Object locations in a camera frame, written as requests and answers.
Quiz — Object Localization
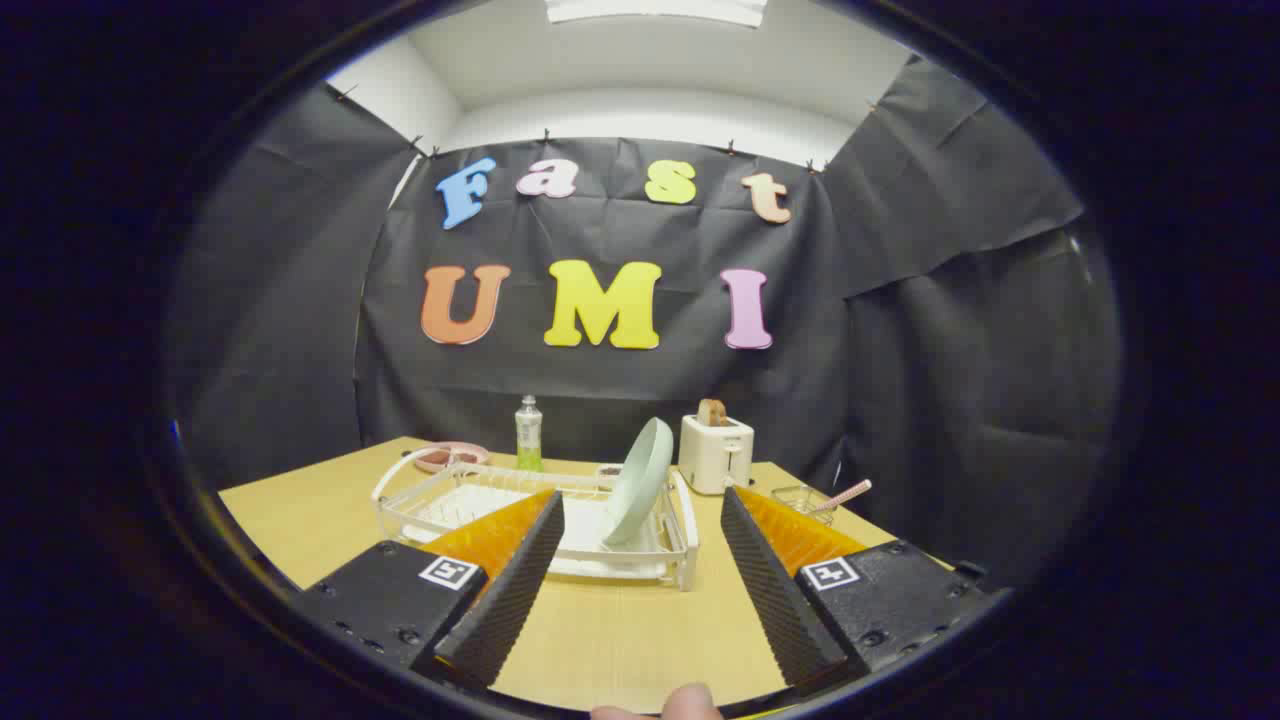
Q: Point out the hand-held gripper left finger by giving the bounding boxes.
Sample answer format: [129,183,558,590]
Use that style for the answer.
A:
[297,488,566,691]

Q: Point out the pink plate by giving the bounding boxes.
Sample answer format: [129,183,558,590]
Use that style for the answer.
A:
[412,441,491,475]

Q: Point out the ceiling light panel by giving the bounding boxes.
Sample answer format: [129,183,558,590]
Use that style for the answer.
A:
[545,0,768,27]

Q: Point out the white dish rack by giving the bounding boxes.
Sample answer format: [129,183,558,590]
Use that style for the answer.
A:
[371,447,700,592]

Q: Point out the green dish soap bottle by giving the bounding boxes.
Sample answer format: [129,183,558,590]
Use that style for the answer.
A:
[514,394,544,473]

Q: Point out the white toaster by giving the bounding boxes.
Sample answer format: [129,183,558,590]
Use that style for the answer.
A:
[678,413,756,496]

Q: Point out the pink checkered handle spoon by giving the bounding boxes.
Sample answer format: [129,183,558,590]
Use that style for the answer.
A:
[808,479,873,517]

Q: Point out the black backdrop cloth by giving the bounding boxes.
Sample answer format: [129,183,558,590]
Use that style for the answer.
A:
[165,55,1123,591]

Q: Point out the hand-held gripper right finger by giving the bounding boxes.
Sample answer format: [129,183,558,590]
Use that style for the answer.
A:
[720,486,991,698]

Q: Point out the pale green plate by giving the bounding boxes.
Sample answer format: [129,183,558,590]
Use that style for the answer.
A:
[603,417,675,548]

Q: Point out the clear wire basket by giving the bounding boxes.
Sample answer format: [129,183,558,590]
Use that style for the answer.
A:
[771,484,839,528]

